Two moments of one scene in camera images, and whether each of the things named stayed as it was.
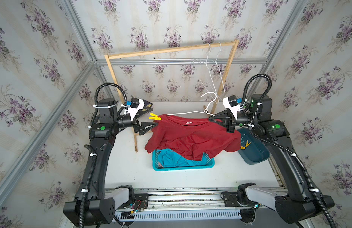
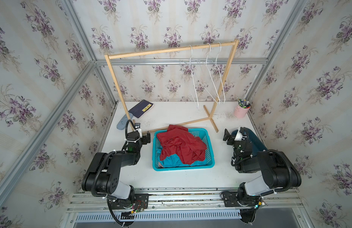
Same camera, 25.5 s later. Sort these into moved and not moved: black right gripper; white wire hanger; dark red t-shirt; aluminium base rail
Moved: black right gripper; dark red t-shirt
Not moved: aluminium base rail; white wire hanger
